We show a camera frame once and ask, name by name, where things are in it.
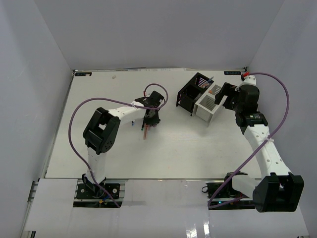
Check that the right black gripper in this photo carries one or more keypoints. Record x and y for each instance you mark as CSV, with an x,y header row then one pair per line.
x,y
227,90

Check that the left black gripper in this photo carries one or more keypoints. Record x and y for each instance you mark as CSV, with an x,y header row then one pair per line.
x,y
155,120

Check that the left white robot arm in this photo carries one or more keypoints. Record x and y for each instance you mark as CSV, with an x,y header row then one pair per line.
x,y
102,129

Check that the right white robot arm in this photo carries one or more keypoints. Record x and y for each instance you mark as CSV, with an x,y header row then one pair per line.
x,y
279,190

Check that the tan pen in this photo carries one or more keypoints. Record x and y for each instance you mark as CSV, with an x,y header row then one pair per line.
x,y
145,131

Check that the right blue table label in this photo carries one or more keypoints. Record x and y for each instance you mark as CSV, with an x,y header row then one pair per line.
x,y
232,72

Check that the blue table label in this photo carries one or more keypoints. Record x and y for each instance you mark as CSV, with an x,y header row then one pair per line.
x,y
232,72
84,74

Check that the white slotted container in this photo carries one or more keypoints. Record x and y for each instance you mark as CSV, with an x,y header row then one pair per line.
x,y
205,108

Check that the black slotted container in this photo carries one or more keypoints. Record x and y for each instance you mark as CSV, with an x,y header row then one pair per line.
x,y
189,94

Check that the left blue table label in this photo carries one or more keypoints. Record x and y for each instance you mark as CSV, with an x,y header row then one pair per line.
x,y
84,74

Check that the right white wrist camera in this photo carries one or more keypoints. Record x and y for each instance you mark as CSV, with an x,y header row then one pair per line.
x,y
248,79

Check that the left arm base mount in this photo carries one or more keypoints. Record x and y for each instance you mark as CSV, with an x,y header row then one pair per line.
x,y
88,195

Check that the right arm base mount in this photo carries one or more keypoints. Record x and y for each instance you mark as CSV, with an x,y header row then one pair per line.
x,y
227,193

